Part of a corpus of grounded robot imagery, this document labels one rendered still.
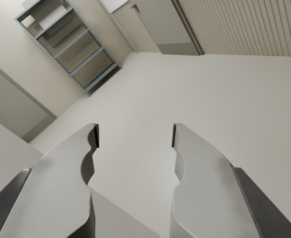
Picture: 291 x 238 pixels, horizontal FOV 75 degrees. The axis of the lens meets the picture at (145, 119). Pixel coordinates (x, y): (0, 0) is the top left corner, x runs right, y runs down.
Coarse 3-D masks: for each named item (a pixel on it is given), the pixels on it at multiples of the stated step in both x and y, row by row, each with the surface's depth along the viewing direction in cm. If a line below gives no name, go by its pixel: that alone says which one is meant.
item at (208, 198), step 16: (176, 128) 11; (176, 144) 11; (192, 144) 10; (208, 144) 10; (176, 160) 10; (192, 160) 9; (208, 160) 9; (224, 160) 9; (192, 176) 8; (208, 176) 8; (224, 176) 8; (176, 192) 7; (192, 192) 7; (208, 192) 7; (224, 192) 7; (240, 192) 7; (176, 208) 6; (192, 208) 6; (208, 208) 6; (224, 208) 6; (240, 208) 6; (176, 224) 6; (192, 224) 6; (208, 224) 6; (224, 224) 6; (240, 224) 6
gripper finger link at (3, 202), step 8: (16, 176) 8; (24, 176) 8; (8, 184) 7; (16, 184) 7; (0, 192) 7; (8, 192) 7; (16, 192) 7; (0, 200) 7; (8, 200) 7; (0, 208) 6; (8, 208) 6; (0, 216) 6; (0, 224) 6
